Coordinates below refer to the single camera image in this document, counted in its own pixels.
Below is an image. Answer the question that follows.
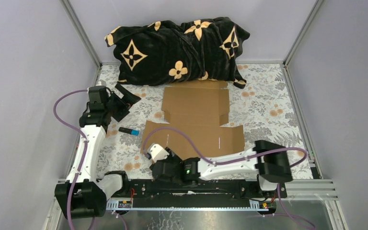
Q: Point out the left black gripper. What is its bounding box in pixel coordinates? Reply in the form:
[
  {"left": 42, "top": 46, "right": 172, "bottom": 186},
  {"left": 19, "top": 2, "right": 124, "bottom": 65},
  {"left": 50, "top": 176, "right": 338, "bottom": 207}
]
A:
[{"left": 104, "top": 84, "right": 141, "bottom": 122}]

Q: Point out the brown cardboard box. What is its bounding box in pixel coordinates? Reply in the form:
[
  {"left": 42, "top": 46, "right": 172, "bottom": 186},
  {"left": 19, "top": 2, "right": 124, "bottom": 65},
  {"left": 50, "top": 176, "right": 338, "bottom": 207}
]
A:
[{"left": 140, "top": 80, "right": 245, "bottom": 160}]

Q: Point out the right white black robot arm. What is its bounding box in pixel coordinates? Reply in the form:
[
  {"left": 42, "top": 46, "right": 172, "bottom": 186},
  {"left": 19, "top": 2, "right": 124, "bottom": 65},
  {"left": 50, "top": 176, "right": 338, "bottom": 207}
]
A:
[{"left": 145, "top": 140, "right": 293, "bottom": 197}]

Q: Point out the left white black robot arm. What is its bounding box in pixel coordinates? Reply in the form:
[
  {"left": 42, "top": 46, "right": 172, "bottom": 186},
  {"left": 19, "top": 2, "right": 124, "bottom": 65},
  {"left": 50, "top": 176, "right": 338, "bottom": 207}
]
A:
[{"left": 53, "top": 84, "right": 141, "bottom": 221}]

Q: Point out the black blue marker pen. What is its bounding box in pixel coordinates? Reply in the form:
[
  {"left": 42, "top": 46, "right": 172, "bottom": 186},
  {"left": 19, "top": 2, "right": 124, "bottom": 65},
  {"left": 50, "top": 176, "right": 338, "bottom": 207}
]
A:
[{"left": 118, "top": 127, "right": 139, "bottom": 136}]

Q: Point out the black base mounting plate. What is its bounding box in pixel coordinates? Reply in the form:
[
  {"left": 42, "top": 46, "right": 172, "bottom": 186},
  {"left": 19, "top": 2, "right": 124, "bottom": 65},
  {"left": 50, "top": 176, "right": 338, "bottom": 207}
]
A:
[{"left": 108, "top": 179, "right": 287, "bottom": 210}]

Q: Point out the black blanket with tan flowers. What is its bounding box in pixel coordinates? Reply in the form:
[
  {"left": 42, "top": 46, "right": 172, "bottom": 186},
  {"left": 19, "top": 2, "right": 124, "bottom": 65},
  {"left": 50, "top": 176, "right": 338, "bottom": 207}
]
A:
[{"left": 104, "top": 17, "right": 250, "bottom": 89}]

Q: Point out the floral patterned table mat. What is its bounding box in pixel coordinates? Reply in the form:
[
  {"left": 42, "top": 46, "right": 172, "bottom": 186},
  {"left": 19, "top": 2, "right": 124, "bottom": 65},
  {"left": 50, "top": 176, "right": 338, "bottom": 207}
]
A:
[{"left": 96, "top": 64, "right": 313, "bottom": 179}]

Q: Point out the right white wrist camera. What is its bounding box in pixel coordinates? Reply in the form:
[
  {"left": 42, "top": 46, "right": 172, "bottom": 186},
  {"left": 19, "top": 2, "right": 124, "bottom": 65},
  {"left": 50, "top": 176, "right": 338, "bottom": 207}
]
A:
[{"left": 146, "top": 143, "right": 170, "bottom": 163}]

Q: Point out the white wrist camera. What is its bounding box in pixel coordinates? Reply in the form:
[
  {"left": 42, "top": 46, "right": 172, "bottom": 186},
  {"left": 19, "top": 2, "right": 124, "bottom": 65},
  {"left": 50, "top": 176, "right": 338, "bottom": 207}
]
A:
[
  {"left": 95, "top": 80, "right": 106, "bottom": 86},
  {"left": 146, "top": 143, "right": 170, "bottom": 163}
]

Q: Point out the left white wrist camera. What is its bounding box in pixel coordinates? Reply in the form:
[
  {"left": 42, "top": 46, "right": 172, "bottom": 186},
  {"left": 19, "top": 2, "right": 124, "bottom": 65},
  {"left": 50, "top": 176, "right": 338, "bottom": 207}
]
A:
[{"left": 95, "top": 80, "right": 106, "bottom": 86}]

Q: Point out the aluminium frame rail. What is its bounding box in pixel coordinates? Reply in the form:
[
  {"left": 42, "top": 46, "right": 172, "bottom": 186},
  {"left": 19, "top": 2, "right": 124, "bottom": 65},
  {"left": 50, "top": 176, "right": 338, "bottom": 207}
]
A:
[{"left": 55, "top": 176, "right": 337, "bottom": 218}]

